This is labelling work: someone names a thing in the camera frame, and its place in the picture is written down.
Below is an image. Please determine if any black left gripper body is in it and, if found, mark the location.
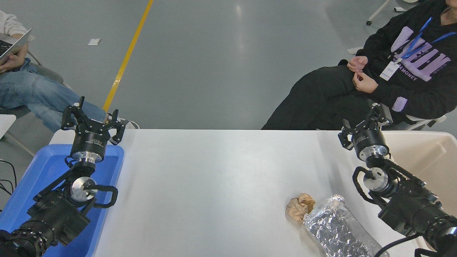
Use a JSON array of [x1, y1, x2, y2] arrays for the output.
[[70, 120, 112, 157]]

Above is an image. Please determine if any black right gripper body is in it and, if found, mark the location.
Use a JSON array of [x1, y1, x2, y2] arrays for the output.
[[351, 126, 390, 152]]

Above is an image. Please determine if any grey laptop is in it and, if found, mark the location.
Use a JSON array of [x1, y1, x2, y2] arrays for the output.
[[0, 28, 33, 60]]

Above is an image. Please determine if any person's left hand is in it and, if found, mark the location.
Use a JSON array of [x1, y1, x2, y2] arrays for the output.
[[353, 71, 379, 94]]

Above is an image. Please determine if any person's right hand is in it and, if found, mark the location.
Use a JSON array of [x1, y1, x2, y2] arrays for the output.
[[347, 56, 368, 73]]

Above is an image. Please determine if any person's hand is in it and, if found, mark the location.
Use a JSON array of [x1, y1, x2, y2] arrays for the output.
[[0, 44, 29, 74]]

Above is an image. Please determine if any person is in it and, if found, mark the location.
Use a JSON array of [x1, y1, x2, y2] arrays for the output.
[[0, 10, 140, 133], [261, 0, 457, 131]]

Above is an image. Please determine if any white name badge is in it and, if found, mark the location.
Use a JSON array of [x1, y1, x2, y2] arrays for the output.
[[379, 61, 401, 81]]

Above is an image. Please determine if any blue plastic tray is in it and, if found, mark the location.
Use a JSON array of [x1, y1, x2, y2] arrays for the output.
[[0, 144, 125, 257]]

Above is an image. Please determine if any grey chair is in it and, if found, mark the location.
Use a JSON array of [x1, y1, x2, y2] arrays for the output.
[[0, 50, 74, 119]]

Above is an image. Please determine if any white side table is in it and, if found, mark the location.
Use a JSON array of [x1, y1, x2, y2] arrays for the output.
[[0, 114, 36, 157]]

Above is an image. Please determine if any large pale bin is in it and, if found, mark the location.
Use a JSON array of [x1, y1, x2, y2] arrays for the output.
[[379, 131, 457, 250]]

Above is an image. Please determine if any crumpled tan paper ball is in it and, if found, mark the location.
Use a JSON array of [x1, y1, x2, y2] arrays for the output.
[[286, 193, 316, 222]]

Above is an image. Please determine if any white chair base with caster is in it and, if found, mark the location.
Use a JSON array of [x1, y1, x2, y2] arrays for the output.
[[366, 0, 420, 26]]

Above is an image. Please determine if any black floor cable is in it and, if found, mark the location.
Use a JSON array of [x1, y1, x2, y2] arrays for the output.
[[0, 160, 17, 197]]

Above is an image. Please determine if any blue lanyard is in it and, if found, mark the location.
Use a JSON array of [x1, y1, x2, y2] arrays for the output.
[[401, 16, 457, 60]]

